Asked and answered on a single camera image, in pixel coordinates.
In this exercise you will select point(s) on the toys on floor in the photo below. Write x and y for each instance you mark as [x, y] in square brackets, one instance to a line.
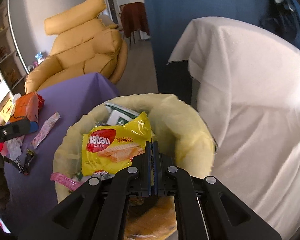
[39, 58]

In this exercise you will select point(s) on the yellow trash bag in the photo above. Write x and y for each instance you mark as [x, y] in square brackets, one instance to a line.
[178, 128]

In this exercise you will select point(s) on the purple tablecloth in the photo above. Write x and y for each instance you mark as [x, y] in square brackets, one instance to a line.
[34, 195]

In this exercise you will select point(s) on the yellow leather armchair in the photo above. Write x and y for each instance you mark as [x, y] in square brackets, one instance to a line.
[83, 45]

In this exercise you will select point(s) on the navy blue backpack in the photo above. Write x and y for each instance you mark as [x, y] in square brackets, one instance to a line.
[284, 20]

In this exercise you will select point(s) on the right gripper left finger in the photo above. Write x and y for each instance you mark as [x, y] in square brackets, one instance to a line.
[98, 208]

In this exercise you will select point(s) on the pink cartoon snack bag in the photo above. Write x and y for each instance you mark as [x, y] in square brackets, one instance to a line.
[70, 184]

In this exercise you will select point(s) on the yellow box on shelf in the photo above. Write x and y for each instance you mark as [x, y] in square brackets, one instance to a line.
[7, 110]

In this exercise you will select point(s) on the brown draped dining chair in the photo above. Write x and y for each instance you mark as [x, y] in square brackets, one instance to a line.
[133, 18]

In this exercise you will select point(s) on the wall shelf unit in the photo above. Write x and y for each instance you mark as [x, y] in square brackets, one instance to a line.
[12, 66]

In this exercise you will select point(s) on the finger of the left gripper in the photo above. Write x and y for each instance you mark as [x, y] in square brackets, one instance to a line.
[14, 130]

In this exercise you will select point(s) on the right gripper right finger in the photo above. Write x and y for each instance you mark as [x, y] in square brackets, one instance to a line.
[205, 208]

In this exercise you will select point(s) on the blue cloth partition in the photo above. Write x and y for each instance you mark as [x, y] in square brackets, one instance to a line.
[168, 19]

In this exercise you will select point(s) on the red plastic cup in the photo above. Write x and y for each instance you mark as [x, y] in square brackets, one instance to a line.
[3, 149]

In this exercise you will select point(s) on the yellow nabati wafer bag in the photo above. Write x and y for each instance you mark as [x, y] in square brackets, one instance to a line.
[108, 149]

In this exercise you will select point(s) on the long pink wrapper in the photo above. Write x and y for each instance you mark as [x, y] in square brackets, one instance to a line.
[45, 130]

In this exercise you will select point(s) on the orange snack bag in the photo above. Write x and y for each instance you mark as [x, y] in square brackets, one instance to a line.
[27, 107]

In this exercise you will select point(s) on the green white milk carton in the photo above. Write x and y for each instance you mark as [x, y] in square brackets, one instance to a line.
[119, 115]

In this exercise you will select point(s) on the white sofa cover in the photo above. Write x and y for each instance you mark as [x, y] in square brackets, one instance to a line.
[247, 85]

